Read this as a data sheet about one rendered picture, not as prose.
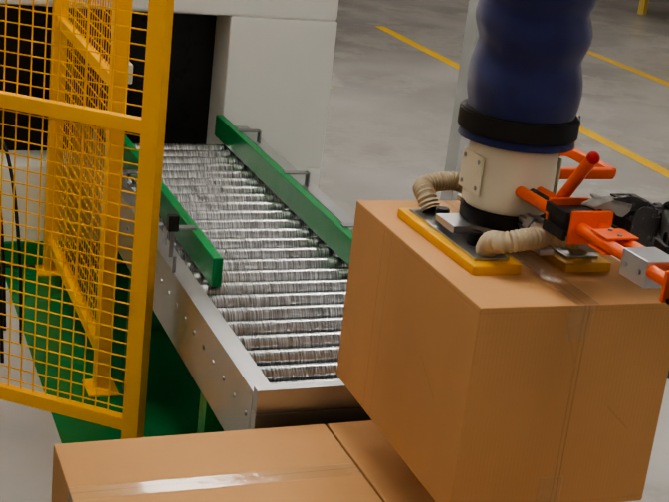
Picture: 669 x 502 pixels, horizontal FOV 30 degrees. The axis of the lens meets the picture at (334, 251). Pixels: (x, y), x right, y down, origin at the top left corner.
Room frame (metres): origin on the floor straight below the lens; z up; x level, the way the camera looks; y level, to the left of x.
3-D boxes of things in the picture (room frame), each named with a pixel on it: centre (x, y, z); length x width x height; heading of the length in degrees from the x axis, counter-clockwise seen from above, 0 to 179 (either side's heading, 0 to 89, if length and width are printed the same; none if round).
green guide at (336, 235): (4.14, 0.17, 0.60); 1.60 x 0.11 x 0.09; 23
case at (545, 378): (2.28, -0.33, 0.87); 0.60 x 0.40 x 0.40; 22
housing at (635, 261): (1.88, -0.50, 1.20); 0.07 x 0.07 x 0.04; 23
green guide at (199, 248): (3.93, 0.66, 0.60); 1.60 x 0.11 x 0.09; 23
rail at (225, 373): (3.58, 0.58, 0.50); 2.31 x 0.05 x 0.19; 23
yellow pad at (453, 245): (2.27, -0.23, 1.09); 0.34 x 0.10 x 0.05; 23
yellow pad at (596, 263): (2.34, -0.40, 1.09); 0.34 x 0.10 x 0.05; 23
